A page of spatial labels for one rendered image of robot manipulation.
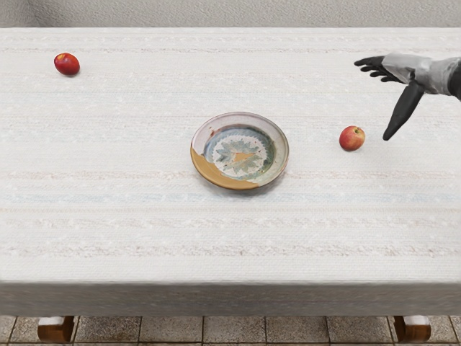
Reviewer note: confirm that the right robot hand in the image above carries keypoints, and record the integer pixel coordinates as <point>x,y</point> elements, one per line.
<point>414,68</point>

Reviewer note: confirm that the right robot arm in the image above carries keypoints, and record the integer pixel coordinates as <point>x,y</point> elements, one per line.
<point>456,81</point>

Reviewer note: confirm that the patterned ceramic plate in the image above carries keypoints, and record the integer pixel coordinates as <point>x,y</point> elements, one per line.
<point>240,150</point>

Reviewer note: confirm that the dark red plum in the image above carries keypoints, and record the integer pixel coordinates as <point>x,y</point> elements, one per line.
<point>66,63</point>

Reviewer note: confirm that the red yellow apple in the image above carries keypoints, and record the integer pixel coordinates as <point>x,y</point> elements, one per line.
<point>352,138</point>

